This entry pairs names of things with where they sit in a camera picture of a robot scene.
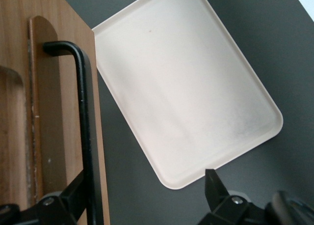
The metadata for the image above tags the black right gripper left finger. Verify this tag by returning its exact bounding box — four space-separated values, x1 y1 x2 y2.
34 172 87 225

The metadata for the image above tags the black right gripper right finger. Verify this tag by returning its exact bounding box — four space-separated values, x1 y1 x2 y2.
198 168 253 225

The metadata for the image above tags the black metal drawer handle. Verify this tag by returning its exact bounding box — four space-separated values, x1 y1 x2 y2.
43 40 103 225

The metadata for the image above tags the wooden drawer cabinet body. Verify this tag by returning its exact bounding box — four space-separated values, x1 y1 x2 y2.
0 0 31 225

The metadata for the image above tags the beige rectangular tray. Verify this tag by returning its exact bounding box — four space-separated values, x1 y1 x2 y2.
91 0 285 191

